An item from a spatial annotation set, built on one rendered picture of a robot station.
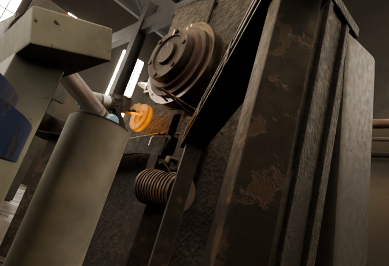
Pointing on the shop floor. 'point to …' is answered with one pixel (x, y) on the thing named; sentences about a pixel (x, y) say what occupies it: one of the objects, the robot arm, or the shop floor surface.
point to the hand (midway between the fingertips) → (142, 114)
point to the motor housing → (146, 217)
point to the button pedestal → (46, 65)
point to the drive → (349, 166)
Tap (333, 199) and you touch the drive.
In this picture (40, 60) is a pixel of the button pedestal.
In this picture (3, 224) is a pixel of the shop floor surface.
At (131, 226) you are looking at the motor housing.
